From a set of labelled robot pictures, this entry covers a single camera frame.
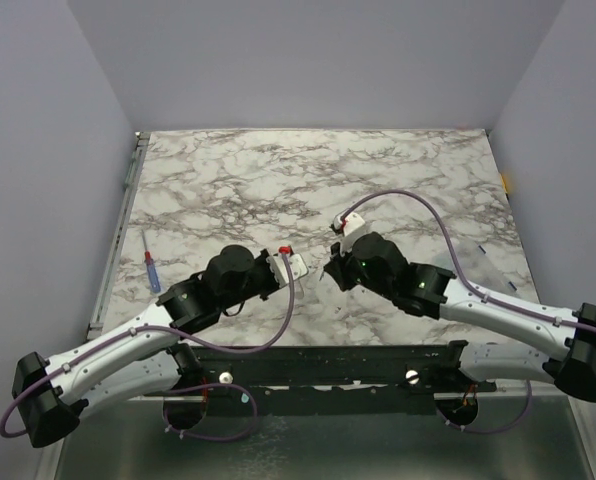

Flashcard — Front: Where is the clear plastic key organizer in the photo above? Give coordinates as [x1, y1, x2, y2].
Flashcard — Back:
[296, 278, 307, 300]

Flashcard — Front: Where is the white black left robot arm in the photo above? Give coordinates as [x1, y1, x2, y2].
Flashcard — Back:
[0, 245, 308, 448]

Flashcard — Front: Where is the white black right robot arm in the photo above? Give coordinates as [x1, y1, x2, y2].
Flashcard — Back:
[324, 233, 596, 403]

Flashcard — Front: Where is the clear plastic storage box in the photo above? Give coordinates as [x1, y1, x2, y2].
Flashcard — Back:
[454, 239, 518, 297]

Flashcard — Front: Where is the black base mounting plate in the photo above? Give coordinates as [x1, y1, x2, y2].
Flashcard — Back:
[163, 341, 496, 418]

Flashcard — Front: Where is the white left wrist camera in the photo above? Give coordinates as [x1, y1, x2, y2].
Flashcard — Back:
[267, 246, 309, 288]

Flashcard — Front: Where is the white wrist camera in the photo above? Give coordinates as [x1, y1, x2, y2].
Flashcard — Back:
[332, 212, 370, 254]
[267, 246, 309, 288]

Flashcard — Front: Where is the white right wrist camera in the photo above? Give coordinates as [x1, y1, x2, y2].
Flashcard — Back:
[332, 212, 370, 254]

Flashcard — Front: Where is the blue red handled screwdriver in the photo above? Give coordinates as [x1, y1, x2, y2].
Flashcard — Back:
[141, 230, 162, 294]

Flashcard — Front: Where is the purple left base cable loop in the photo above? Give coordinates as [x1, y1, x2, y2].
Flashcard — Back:
[161, 382, 259, 442]

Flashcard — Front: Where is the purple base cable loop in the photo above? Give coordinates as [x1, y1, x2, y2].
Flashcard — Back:
[161, 382, 259, 442]
[435, 379, 534, 435]

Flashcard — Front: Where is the left side metal rail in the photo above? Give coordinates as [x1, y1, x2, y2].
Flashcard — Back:
[85, 131, 151, 341]

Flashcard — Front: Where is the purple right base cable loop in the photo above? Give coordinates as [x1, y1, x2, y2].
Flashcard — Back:
[435, 379, 534, 435]

